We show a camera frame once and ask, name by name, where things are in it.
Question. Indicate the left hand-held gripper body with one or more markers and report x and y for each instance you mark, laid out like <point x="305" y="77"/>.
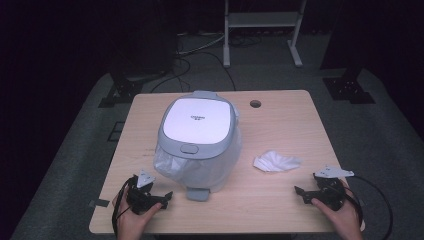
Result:
<point x="141" y="196"/>

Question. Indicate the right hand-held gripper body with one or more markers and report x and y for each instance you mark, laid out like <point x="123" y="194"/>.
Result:
<point x="330" y="193"/>

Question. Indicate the clear plastic trash bag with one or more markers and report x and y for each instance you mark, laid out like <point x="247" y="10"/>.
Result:
<point x="170" y="166"/>

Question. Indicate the white tissue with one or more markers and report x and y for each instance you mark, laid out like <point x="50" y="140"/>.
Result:
<point x="275" y="161"/>

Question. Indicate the white grey pedal trash can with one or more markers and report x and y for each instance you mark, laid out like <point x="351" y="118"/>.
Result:
<point x="200" y="123"/>

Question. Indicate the person's left hand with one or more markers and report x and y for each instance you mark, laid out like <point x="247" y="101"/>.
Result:
<point x="133" y="223"/>

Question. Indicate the person's right hand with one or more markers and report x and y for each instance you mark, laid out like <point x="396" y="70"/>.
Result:
<point x="346" y="220"/>

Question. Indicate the grey tape strip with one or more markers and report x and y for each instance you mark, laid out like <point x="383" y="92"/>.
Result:
<point x="99" y="202"/>

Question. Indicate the black stand with perforated base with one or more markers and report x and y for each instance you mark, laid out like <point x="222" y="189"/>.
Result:
<point x="348" y="90"/>

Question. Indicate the black stand with flat base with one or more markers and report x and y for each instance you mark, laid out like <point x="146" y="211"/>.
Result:
<point x="125" y="88"/>

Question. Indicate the white metal stand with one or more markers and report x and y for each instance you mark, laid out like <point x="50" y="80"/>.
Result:
<point x="263" y="20"/>

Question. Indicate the black floor socket frame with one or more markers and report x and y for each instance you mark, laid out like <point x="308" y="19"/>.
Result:
<point x="115" y="131"/>

